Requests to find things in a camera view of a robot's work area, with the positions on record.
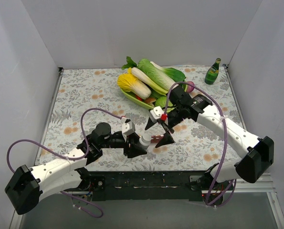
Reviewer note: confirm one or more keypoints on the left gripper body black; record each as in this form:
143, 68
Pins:
127, 145

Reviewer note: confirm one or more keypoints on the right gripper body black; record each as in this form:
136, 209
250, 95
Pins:
170, 120

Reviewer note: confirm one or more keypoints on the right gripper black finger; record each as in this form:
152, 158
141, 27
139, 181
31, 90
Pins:
150, 123
166, 139

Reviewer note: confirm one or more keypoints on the red weekly pill organizer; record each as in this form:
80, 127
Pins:
156, 138

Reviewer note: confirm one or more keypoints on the white pill bottle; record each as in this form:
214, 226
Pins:
145, 141

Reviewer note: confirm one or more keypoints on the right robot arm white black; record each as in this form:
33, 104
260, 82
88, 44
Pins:
256, 154

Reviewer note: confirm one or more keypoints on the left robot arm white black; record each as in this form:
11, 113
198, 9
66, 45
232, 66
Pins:
28, 186

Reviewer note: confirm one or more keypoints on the purple red onion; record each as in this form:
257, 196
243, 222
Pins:
190, 86

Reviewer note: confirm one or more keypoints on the brown mushroom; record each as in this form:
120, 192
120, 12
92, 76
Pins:
150, 100

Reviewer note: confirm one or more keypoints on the small round green cabbage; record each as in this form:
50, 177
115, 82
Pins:
161, 101

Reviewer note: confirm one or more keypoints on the green plastic tray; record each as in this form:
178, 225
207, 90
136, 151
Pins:
156, 92

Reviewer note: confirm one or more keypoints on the green bok choy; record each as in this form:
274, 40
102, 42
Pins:
175, 74

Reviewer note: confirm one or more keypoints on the green napa cabbage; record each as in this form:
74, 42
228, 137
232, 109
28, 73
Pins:
156, 75

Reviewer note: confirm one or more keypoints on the green glass bottle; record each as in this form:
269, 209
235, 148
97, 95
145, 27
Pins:
212, 72

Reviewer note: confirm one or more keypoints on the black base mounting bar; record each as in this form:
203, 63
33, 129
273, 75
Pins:
141, 185

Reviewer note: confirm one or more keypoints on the yellow napa cabbage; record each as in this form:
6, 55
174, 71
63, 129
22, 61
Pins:
129, 83

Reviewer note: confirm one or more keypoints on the floral tablecloth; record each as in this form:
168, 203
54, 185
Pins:
88, 96

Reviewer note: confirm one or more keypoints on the white celery stalk bunch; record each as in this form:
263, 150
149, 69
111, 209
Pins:
144, 76

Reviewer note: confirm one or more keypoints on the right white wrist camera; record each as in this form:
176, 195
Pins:
156, 114

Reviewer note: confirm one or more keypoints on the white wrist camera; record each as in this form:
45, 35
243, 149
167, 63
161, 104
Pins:
156, 114
128, 127

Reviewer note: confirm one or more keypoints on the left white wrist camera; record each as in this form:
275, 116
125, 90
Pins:
128, 127

